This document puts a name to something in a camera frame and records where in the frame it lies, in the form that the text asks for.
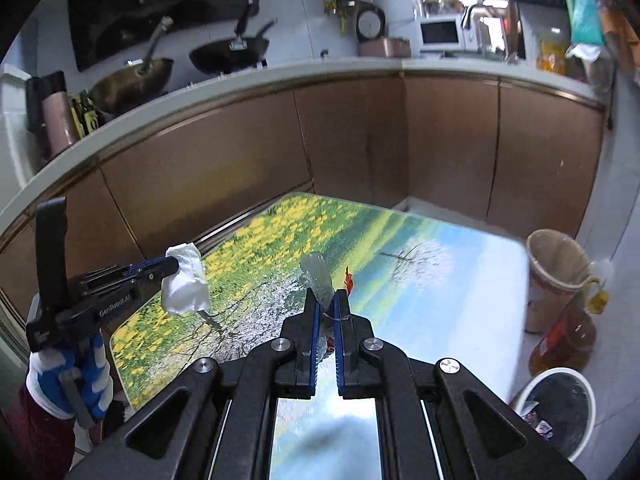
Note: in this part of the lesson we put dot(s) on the brown kitchen cabinets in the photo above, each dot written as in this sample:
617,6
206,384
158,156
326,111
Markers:
350,135

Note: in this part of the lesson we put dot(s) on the small red wrapper scrap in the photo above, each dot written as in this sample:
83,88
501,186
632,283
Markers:
348,282

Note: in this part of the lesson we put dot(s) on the metal wok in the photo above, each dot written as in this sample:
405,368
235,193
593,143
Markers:
130,85

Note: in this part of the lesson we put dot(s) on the white trash bin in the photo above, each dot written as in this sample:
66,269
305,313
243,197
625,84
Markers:
565,400

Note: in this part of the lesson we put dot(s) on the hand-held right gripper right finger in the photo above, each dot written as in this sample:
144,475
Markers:
341,345

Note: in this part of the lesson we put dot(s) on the person's left hand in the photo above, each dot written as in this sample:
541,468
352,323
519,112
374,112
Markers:
92,375

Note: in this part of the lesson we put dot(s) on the green plastic bags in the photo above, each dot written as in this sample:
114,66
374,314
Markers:
585,15

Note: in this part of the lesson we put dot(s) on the black frying pan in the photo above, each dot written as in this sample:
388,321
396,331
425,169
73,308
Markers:
225,55

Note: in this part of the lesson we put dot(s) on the round black clock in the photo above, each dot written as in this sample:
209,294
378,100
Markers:
371,25

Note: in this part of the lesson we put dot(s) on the landscape print table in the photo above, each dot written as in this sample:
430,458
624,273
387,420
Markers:
425,260

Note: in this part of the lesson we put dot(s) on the pink canister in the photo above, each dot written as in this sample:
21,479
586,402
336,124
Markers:
60,125

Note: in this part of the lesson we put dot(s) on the person's left forearm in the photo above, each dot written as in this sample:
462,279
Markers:
40,440

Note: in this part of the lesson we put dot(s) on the white kitchen countertop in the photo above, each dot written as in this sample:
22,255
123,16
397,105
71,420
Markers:
250,85

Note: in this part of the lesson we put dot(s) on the oil bottle with yellow cap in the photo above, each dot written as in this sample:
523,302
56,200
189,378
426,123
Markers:
565,345

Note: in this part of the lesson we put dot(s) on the beige trash bin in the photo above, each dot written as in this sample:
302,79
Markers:
545,305

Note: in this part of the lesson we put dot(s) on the black range hood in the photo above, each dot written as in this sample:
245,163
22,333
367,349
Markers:
125,10

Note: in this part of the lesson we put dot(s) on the metal faucet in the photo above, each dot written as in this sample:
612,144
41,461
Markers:
472,12

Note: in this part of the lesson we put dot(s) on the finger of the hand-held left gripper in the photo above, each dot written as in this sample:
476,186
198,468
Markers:
150,263
160,275

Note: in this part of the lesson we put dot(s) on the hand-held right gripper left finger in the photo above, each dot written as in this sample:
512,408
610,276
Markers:
316,340

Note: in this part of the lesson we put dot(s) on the white tissue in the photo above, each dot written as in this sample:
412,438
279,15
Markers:
185,285

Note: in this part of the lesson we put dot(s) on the dark sauce bottle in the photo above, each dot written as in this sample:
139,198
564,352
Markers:
90,120

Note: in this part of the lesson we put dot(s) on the clear plastic wrapper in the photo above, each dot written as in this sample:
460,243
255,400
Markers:
317,275

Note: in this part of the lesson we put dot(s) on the white microwave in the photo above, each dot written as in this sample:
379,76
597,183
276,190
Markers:
440,32

